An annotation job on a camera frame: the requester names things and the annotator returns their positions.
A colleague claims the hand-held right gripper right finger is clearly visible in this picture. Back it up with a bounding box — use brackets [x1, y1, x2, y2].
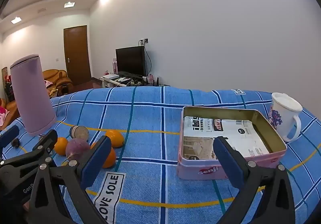
[213, 136, 296, 224]

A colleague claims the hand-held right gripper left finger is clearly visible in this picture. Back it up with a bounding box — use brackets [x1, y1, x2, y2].
[29, 136, 112, 224]

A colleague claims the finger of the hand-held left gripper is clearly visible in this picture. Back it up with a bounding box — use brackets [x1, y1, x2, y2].
[0, 125, 20, 154]
[0, 129, 58, 169]

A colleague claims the orange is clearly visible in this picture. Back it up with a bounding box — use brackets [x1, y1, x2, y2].
[90, 142, 117, 169]
[104, 129, 125, 148]
[53, 137, 69, 156]

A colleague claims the round purple fruit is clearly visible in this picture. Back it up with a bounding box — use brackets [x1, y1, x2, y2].
[66, 138, 91, 159]

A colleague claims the halved purple fruit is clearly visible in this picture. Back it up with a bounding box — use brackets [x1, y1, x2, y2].
[69, 125, 90, 141]

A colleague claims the pink tin box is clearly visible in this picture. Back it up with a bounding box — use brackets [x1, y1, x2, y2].
[176, 106, 287, 180]

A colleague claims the brown sofa with pink cushion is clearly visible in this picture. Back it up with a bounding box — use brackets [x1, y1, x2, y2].
[0, 99, 20, 130]

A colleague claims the purple thermos bottle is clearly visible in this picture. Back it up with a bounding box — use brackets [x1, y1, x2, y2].
[9, 54, 57, 137]

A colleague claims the framed flower picture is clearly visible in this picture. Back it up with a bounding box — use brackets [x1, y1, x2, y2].
[1, 67, 13, 102]

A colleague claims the brown leather armchair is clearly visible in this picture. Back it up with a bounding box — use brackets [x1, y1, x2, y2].
[42, 69, 73, 96]

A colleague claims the white mug with blue print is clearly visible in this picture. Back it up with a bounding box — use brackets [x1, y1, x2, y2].
[267, 92, 303, 142]

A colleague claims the blue checked blanket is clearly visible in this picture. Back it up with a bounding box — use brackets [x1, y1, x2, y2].
[0, 86, 321, 224]

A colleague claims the cluttered television stand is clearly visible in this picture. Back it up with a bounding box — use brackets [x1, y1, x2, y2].
[100, 74, 171, 89]

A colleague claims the brown wooden door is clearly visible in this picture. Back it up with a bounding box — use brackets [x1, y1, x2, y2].
[63, 25, 91, 86]

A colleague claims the black television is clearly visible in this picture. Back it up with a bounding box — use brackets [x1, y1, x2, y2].
[115, 46, 146, 76]

